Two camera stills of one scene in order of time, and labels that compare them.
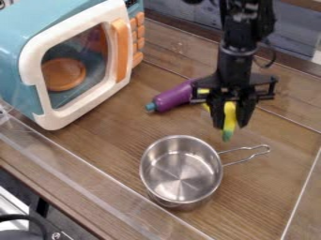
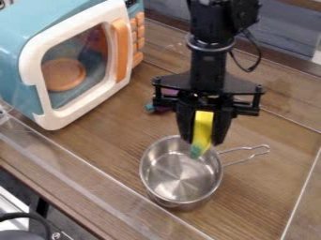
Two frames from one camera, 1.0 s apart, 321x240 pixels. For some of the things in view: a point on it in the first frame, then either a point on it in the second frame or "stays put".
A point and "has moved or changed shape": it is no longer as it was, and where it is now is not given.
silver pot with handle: (181, 170) stays put
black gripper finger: (215, 101) → (186, 111)
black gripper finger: (245, 107) → (223, 116)
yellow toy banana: (230, 116) has moved or changed shape
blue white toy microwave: (68, 55) stays put
